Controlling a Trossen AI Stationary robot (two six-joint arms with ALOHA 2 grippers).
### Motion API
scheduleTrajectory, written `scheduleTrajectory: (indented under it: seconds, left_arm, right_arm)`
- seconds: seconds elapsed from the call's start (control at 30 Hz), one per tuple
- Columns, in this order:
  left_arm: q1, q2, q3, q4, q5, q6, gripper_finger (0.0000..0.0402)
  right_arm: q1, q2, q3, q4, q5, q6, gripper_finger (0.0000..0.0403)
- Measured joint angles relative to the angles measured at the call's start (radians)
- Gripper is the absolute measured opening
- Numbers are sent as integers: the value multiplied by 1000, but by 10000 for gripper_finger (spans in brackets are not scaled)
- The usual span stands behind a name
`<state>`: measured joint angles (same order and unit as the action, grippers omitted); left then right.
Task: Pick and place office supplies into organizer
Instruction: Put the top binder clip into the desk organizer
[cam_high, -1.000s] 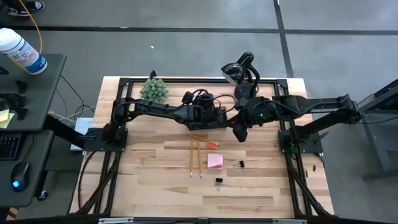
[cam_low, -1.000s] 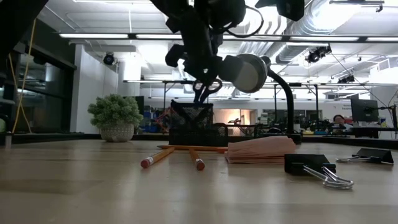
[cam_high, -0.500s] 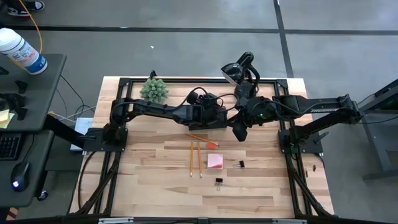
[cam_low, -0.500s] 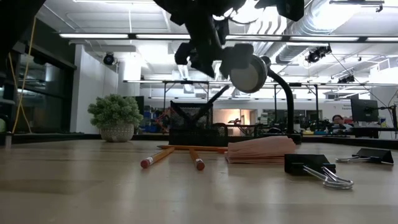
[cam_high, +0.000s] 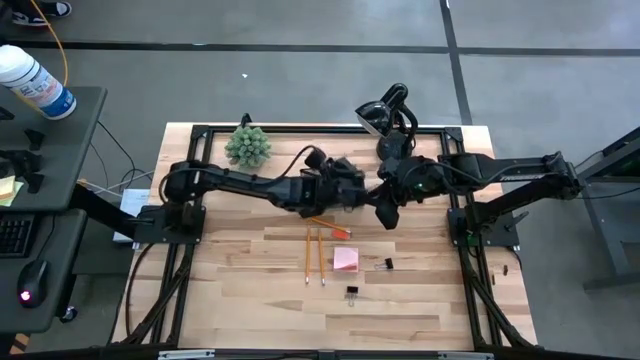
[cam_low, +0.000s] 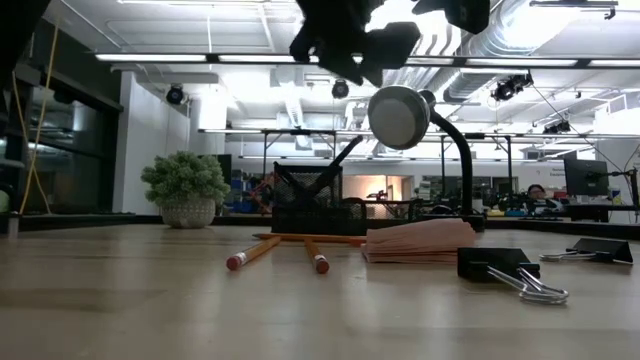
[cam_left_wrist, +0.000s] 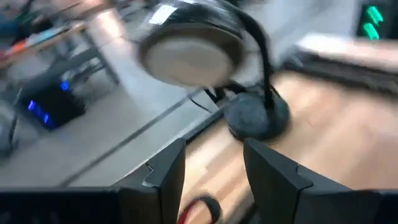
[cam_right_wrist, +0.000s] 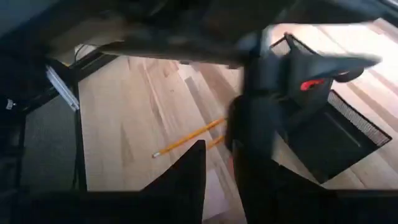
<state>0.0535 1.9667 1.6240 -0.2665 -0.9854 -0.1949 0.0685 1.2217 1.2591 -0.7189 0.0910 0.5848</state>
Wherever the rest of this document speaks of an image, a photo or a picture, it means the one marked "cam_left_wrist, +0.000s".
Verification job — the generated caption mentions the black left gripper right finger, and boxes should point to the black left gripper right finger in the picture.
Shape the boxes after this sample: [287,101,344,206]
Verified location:
[243,138,398,224]

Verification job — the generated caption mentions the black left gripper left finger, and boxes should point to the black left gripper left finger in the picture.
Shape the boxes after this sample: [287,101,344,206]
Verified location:
[0,138,187,224]

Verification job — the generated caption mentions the red and black scissors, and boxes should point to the red and black scissors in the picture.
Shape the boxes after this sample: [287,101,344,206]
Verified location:
[176,195,223,224]

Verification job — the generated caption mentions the black computer with blue lights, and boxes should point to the black computer with blue lights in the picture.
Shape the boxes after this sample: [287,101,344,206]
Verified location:
[14,76,87,131]

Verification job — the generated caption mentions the black desk lamp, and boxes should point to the black desk lamp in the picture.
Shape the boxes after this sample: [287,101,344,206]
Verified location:
[136,0,292,141]

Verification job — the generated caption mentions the wooden background table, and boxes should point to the wooden background table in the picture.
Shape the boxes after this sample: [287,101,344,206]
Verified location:
[0,6,121,86]

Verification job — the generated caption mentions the black device with green lights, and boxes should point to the black device with green lights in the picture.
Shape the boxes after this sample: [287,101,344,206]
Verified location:
[355,0,398,40]

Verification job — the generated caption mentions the black lamp cable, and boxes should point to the black lamp cable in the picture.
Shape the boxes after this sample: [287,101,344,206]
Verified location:
[188,88,226,113]

